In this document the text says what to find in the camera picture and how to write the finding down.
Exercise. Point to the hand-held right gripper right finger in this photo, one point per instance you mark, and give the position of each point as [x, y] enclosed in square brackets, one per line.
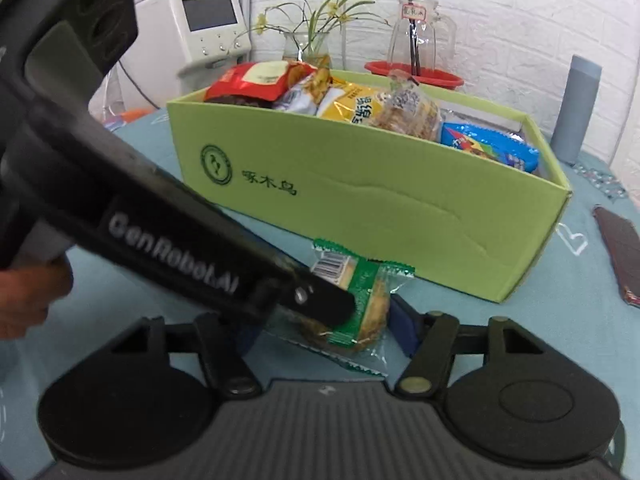
[407, 327]

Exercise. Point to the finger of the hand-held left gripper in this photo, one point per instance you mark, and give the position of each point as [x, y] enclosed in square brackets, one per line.
[320, 307]

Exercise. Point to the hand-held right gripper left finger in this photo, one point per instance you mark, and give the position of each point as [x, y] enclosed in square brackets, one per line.
[225, 360]

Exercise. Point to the green pastry packet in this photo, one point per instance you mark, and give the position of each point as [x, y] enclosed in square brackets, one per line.
[370, 305]

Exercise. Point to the green cardboard box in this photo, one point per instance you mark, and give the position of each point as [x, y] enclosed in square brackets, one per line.
[375, 210]

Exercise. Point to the red snack packet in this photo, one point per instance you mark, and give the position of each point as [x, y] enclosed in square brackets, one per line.
[250, 80]

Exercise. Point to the blue snack packet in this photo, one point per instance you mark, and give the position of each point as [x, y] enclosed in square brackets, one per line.
[485, 145]

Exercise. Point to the silver orange snack packet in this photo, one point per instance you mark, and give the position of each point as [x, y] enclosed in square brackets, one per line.
[300, 97]

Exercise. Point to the yellow chips bag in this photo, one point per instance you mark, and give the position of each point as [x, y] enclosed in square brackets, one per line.
[350, 105]

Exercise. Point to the clear brown pastry packet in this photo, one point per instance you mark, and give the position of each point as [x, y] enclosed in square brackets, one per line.
[407, 110]

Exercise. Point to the person's left hand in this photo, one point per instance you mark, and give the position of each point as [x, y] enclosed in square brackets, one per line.
[25, 300]

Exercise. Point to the white water dispenser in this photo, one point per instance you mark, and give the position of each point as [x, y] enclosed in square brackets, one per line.
[160, 35]

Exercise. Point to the smartphone with red case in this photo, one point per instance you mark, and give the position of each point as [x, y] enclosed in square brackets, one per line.
[620, 255]

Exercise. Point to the glass vase with plant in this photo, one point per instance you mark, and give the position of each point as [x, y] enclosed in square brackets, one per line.
[310, 50]

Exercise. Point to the red round tray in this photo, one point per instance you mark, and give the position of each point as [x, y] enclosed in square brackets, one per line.
[445, 80]

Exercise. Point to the grey cylinder bottle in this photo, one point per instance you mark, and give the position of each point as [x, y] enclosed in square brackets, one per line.
[575, 110]

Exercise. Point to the glass pitcher with straw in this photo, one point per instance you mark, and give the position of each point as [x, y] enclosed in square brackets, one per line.
[425, 35]

